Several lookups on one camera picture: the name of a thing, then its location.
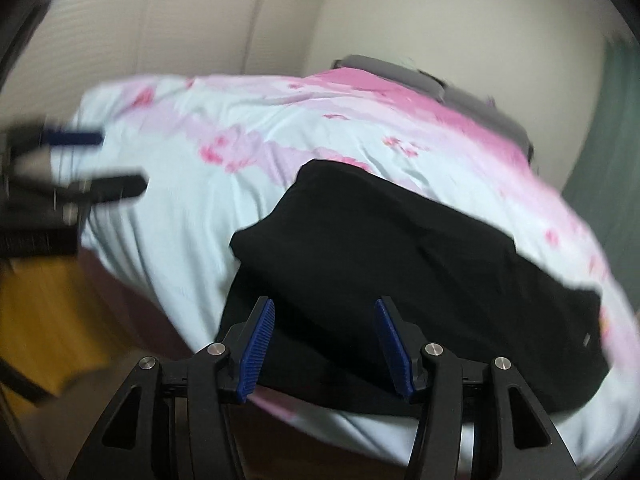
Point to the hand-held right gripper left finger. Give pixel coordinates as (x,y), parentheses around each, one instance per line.
(257,345)

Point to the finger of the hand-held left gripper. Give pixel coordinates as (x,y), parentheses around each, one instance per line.
(75,138)
(117,186)

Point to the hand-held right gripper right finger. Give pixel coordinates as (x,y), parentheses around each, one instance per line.
(395,345)

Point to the black pants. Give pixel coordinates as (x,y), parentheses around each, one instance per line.
(410,270)

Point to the pink floral blanket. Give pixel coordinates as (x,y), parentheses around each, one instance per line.
(210,170)

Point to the white louvered wardrobe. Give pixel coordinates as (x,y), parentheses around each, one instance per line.
(175,25)

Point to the grey headboard cushion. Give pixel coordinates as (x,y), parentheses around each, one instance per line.
(492,115)
(390,72)

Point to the green curtain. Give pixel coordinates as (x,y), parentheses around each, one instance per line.
(607,150)

